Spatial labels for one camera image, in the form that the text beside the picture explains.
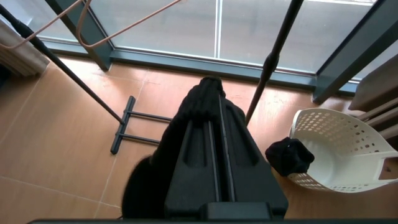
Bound black garment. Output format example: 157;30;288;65
265;136;315;177

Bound black shorts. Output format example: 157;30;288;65
121;75;248;220

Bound window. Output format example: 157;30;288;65
0;0;398;105

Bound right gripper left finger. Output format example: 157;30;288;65
164;119;220;218

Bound white laundry basket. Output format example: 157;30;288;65
287;107;398;194

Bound beige curtain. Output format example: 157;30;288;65
0;20;50;78
348;54;398;141

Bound black clothes rack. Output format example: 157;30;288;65
0;0;305;156

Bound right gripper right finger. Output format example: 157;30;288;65
218;95;289;218

